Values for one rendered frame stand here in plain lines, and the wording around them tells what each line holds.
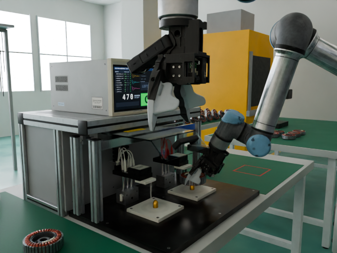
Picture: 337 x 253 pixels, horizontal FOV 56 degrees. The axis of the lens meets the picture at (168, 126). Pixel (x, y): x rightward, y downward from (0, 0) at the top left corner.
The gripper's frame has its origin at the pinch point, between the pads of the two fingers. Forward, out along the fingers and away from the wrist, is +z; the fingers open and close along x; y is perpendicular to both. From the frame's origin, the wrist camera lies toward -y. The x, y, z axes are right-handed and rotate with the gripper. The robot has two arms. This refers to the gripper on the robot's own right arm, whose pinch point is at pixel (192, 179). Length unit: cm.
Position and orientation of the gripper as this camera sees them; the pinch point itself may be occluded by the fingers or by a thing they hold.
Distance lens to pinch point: 136.5
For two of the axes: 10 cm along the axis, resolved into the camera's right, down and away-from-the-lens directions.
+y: 6.9, 5.6, -4.6
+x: 6.1, -1.2, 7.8
